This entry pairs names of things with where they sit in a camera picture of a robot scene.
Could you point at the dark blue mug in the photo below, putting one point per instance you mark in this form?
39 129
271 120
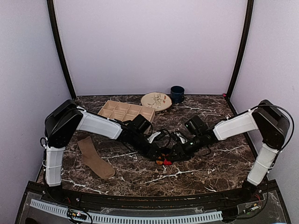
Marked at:
177 94

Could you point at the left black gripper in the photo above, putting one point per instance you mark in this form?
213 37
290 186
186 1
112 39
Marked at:
150 152

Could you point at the wooden compartment tray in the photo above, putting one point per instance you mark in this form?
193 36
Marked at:
124 111

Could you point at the plain brown sock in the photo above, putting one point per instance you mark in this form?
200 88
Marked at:
91 159

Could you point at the right black frame post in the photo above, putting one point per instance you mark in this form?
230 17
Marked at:
242 47

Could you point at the argyle black red orange sock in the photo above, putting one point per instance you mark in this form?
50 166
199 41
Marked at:
161 160

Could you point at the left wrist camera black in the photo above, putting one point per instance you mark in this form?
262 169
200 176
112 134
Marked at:
141 124

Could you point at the black frame post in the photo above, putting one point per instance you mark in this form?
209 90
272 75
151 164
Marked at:
242 47
59 48

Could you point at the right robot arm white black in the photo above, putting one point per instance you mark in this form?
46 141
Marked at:
274 124

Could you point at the left black frame post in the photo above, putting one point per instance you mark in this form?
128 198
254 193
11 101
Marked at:
59 48

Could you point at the cream floral ceramic plate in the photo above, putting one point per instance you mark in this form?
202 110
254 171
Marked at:
157 100

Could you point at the white slotted cable duct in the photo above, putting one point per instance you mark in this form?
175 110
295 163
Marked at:
95 218

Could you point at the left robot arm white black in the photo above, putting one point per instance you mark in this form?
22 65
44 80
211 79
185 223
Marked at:
68 118

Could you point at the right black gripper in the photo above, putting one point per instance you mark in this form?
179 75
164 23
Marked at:
180 149

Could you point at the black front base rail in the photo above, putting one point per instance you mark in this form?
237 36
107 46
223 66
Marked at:
225 199

